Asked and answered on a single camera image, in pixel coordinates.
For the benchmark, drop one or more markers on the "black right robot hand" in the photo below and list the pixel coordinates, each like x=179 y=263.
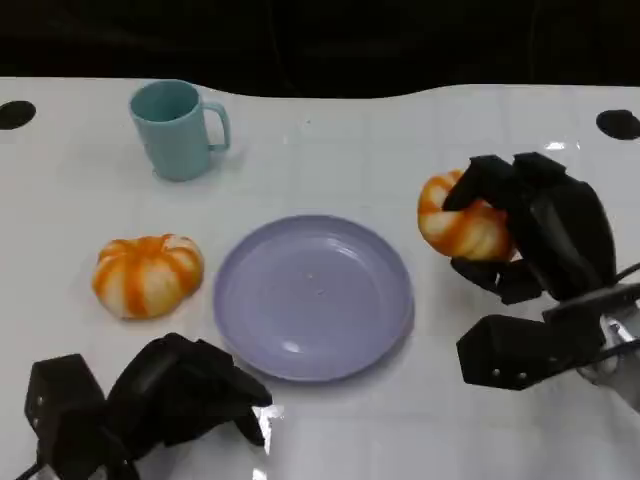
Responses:
x=560 y=235

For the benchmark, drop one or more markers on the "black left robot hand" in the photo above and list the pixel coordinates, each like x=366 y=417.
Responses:
x=172 y=390

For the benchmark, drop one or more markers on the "lilac plate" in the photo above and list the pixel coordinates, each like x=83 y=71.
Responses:
x=312 y=297

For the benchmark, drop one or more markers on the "pale green mug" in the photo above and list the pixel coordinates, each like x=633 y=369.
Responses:
x=170 y=130

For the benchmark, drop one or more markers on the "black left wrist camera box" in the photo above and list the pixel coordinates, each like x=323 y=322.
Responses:
x=65 y=405

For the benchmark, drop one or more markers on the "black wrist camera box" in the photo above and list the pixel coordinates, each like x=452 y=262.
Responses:
x=65 y=405
x=525 y=352

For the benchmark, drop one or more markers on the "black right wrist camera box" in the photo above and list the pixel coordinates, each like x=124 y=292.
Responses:
x=525 y=352

